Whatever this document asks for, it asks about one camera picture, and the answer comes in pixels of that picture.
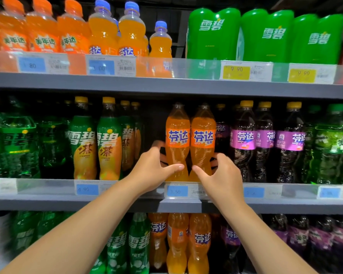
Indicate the person's right hand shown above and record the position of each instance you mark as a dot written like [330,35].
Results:
[223,185]

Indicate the person's left hand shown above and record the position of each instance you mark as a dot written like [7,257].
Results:
[151,174]

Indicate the green soda bottle yellow cap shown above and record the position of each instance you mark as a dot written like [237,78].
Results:
[109,148]

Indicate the purple label bottle yellow cap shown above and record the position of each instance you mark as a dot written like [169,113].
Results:
[243,139]
[222,131]
[264,139]
[290,142]

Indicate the yellow cap Sprite tea bottles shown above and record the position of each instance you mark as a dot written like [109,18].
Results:
[83,148]

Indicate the row of green soda bottles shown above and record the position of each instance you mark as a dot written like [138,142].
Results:
[126,248]

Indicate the grey store shelving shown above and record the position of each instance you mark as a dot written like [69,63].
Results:
[160,85]

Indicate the row of purple label bottles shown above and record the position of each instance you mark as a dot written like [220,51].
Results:
[308,236]

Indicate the row of green-capped lime bottles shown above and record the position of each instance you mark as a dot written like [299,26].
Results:
[331,151]

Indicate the small orange bottle blue cap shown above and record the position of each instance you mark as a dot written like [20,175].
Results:
[160,42]

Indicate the row of dark green bottles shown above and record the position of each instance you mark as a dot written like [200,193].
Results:
[20,145]

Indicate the person's left forearm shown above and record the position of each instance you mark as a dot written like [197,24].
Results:
[68,236]

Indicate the person's right forearm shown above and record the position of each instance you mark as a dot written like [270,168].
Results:
[268,242]

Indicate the row of shelf price tags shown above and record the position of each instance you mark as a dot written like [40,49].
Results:
[100,66]
[86,189]

